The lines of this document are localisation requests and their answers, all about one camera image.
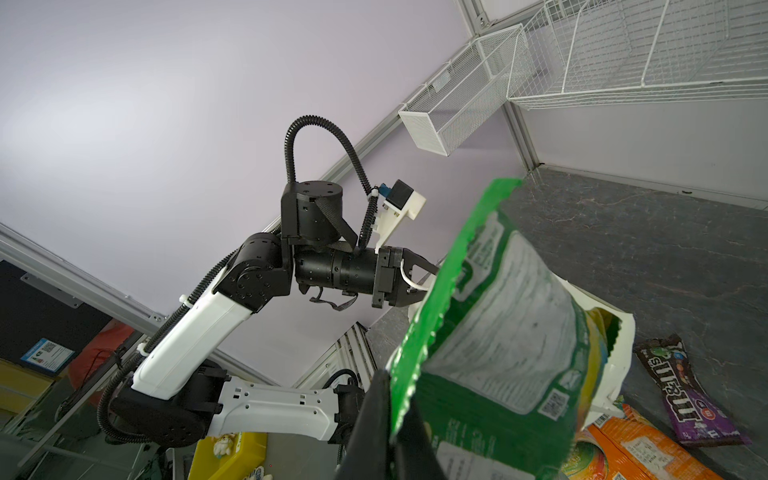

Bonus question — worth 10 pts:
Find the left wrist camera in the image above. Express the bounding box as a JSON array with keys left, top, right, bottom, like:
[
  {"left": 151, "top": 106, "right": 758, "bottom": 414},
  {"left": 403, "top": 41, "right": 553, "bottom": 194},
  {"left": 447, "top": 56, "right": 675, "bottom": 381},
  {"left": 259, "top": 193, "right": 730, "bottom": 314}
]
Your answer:
[{"left": 373, "top": 180, "right": 426, "bottom": 252}]

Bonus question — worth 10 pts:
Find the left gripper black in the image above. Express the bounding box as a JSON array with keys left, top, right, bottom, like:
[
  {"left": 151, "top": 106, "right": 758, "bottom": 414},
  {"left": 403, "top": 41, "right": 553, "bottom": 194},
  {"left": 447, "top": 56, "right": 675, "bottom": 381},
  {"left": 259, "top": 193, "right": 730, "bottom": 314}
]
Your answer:
[{"left": 371, "top": 246, "right": 439, "bottom": 309}]

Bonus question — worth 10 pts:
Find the white mesh box basket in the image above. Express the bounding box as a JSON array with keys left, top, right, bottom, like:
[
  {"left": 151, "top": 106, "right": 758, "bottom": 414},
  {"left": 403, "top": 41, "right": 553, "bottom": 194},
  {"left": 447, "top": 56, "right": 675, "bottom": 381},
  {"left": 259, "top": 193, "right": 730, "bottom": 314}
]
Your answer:
[{"left": 399, "top": 24, "right": 533, "bottom": 156}]

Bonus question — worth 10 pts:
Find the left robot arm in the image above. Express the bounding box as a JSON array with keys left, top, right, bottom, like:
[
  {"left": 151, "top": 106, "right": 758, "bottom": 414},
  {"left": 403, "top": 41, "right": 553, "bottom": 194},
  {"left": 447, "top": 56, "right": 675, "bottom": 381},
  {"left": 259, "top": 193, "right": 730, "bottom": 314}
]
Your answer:
[{"left": 96, "top": 115, "right": 438, "bottom": 448}]

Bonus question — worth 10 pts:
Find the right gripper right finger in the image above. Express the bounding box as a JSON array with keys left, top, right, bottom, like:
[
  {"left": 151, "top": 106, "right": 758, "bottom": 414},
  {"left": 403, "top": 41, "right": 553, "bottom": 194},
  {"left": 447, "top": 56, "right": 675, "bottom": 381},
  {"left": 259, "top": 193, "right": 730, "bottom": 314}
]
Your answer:
[{"left": 393, "top": 400, "right": 447, "bottom": 480}]

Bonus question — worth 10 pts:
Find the purple M&M's packet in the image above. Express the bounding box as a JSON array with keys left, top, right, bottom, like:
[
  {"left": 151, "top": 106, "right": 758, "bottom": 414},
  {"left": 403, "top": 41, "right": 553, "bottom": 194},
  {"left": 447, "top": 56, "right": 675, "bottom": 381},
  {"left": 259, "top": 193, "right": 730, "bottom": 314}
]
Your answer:
[{"left": 633, "top": 334, "right": 751, "bottom": 447}]

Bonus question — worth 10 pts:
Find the long white wire basket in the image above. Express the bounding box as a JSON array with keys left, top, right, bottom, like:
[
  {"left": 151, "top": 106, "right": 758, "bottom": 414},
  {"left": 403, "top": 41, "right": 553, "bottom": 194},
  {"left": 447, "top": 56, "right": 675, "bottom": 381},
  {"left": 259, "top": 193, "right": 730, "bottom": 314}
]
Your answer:
[{"left": 507, "top": 0, "right": 767, "bottom": 110}]

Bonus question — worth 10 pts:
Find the illustrated paper gift bag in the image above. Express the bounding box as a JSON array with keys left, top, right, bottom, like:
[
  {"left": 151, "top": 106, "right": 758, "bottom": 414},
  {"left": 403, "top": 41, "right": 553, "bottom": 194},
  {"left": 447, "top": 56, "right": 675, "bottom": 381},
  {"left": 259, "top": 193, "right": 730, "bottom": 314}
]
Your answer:
[{"left": 422, "top": 274, "right": 635, "bottom": 426}]

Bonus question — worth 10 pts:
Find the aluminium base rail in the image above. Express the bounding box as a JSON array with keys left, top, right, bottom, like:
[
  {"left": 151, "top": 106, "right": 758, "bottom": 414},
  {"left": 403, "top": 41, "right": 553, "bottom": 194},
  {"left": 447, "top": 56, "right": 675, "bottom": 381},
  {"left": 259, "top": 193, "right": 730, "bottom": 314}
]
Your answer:
[{"left": 293, "top": 323, "right": 377, "bottom": 391}]

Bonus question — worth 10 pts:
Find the orange Fox's candy bag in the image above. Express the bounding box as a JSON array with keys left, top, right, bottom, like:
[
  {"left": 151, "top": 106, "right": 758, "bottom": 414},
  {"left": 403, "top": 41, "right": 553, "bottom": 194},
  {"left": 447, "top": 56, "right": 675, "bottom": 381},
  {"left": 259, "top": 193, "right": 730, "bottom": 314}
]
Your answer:
[{"left": 561, "top": 403, "right": 721, "bottom": 480}]

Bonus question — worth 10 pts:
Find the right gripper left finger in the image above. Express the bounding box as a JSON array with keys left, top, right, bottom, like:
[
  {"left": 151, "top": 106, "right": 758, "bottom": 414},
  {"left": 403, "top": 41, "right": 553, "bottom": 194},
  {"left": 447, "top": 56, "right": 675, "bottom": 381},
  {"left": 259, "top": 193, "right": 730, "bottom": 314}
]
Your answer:
[{"left": 335, "top": 370, "right": 391, "bottom": 480}]

